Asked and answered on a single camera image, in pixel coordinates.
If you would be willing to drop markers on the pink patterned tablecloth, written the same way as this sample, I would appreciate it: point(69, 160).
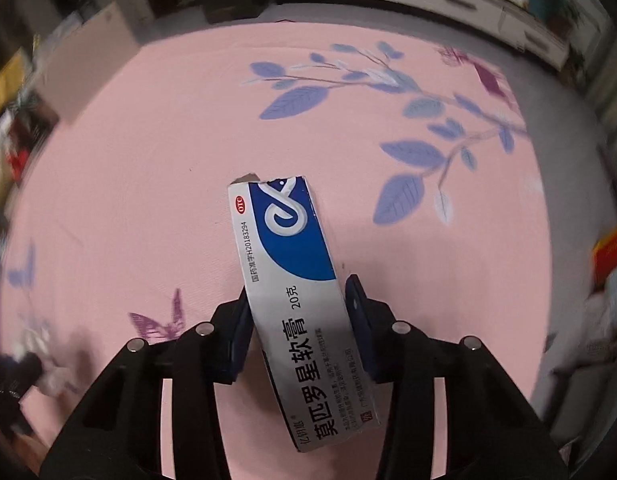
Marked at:
point(122, 227)

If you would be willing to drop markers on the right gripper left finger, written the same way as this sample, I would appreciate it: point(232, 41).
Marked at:
point(115, 431)

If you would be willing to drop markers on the yellow cloth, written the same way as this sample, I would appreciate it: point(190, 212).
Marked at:
point(12, 78)

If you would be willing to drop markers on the white storage box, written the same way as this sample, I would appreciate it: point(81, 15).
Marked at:
point(76, 66)

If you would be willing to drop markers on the red gift bag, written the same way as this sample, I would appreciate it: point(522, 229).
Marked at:
point(604, 258)

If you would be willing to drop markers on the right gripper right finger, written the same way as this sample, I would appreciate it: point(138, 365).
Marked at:
point(492, 431)

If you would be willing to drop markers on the blue white ointment box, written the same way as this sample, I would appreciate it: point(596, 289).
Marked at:
point(299, 312)

